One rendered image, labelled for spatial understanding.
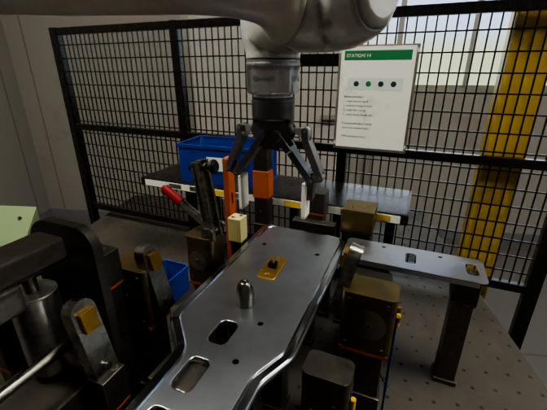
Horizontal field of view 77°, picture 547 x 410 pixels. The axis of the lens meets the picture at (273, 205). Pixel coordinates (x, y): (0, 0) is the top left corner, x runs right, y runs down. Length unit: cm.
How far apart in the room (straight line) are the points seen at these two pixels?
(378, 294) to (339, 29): 40
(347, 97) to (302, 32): 72
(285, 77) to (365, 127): 60
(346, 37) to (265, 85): 19
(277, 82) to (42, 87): 330
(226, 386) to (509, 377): 75
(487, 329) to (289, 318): 72
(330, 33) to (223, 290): 47
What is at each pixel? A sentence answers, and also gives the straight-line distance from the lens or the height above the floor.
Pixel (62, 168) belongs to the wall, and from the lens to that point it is 386.
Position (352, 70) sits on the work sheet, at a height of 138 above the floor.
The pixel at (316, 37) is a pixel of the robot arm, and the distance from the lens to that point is 43.
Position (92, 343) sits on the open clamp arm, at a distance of 55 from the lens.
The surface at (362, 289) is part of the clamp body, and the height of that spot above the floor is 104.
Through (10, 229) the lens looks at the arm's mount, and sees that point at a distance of 107.
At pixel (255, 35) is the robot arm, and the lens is 57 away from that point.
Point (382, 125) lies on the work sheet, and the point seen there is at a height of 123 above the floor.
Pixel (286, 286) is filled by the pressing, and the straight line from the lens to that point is 67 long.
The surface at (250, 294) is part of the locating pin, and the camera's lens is 61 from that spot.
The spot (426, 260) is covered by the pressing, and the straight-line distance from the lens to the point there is 82.
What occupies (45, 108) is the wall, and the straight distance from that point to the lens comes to 379.
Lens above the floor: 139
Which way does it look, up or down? 22 degrees down
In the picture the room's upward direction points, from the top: straight up
